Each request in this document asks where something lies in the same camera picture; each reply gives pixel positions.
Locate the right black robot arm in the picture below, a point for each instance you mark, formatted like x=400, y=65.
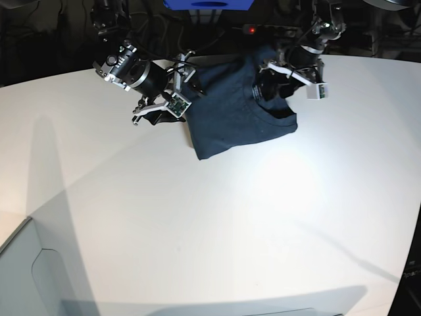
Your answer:
x=132, y=66

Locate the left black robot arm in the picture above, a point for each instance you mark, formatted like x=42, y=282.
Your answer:
x=298, y=64

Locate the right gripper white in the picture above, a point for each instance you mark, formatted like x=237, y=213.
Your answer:
x=161, y=91

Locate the dark blue T-shirt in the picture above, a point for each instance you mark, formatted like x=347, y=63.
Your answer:
x=231, y=113

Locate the black power strip red switch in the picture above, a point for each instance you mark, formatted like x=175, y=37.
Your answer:
x=271, y=30

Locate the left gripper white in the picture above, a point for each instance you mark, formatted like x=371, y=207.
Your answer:
x=284, y=80

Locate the blue box with oval hole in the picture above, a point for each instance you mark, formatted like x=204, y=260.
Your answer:
x=180, y=5

